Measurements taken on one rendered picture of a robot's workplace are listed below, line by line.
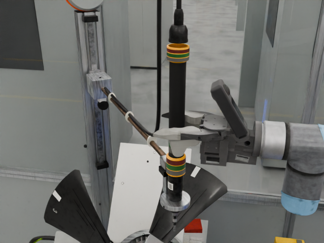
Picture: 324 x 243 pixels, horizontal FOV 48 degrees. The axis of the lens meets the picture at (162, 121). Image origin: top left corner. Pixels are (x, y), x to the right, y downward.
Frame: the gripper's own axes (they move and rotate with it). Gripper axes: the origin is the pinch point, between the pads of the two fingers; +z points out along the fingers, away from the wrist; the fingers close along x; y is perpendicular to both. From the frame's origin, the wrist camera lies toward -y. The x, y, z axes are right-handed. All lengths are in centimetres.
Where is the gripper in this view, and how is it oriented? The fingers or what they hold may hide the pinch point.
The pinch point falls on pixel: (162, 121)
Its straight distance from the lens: 74.8
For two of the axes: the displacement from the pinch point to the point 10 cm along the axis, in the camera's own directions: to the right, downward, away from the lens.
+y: 0.0, 9.1, 4.2
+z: -9.8, -0.8, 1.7
